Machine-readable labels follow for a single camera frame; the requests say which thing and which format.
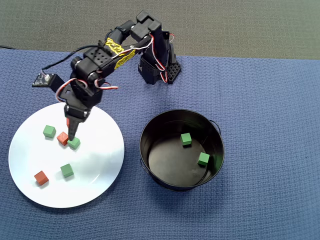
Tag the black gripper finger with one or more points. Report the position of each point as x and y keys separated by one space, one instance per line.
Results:
x=73 y=130

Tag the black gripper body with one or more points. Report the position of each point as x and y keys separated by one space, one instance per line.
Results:
x=76 y=111

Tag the green cube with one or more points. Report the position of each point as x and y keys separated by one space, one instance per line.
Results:
x=186 y=139
x=203 y=158
x=66 y=170
x=49 y=131
x=75 y=144

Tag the white round plate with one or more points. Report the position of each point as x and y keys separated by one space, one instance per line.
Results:
x=100 y=175

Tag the black metal bucket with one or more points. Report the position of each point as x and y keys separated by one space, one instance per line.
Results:
x=172 y=170

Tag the blue woven table cloth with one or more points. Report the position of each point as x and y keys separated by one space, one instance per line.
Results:
x=250 y=125

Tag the wrist camera board with mount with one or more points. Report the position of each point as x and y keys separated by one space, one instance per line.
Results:
x=43 y=79

